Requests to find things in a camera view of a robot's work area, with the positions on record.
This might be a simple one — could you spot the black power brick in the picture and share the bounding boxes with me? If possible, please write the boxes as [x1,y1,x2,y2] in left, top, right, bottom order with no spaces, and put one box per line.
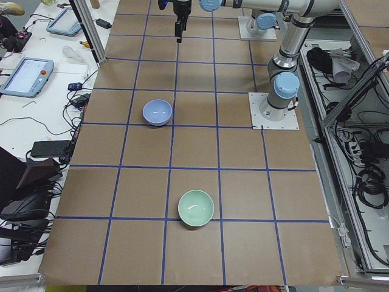
[95,18,112,29]

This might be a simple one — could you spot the black power adapter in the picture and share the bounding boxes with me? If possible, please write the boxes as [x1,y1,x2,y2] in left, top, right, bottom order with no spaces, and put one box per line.
[30,140,71,158]

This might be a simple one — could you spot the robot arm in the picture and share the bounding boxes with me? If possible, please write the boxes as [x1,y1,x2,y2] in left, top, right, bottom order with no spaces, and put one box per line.
[199,1,340,122]
[246,9,277,35]

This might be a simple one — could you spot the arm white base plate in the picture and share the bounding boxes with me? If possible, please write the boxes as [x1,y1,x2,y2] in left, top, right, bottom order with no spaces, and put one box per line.
[248,92,300,130]
[238,16,277,41]

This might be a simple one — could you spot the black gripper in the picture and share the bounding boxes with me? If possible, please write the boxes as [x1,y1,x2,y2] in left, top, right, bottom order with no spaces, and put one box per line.
[173,0,191,43]

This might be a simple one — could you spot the small blue black device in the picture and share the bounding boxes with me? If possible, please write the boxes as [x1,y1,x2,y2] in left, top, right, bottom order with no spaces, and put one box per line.
[67,82,83,92]

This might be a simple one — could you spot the aluminium frame post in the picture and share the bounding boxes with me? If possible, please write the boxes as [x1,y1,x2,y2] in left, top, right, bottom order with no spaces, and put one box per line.
[69,0,106,64]

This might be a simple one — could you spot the teach pendant tablet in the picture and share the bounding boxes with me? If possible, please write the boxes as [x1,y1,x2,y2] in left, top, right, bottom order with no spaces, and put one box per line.
[46,7,81,37]
[1,57,54,98]

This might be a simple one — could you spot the near teach pendant tablet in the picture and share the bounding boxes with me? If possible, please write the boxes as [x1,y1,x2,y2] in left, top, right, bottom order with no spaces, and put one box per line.
[1,57,54,98]

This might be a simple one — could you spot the brass cylinder tool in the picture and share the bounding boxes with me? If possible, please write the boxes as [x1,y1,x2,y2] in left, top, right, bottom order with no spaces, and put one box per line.
[79,41,90,49]

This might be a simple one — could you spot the green ceramic bowl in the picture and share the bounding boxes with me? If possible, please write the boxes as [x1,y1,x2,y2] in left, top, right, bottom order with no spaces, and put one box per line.
[177,190,215,227]

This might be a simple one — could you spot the far teach pendant tablet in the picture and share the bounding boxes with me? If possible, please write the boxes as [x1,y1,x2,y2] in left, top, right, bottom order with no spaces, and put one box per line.
[46,7,81,37]

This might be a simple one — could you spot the blue ceramic bowl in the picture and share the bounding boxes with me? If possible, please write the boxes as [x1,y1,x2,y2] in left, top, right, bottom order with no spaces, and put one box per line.
[142,99,173,127]

